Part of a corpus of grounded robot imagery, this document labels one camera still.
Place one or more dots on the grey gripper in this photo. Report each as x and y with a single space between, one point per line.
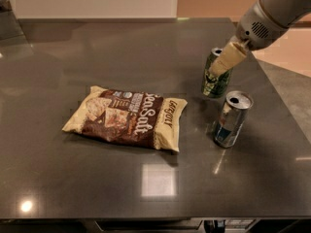
256 33

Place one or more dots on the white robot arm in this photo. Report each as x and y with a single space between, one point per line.
284 12

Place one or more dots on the sea salt chips bag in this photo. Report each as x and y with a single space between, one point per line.
138 119

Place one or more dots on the green soda can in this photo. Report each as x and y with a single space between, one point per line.
214 87

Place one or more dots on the silver blue redbull can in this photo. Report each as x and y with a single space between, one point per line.
235 108

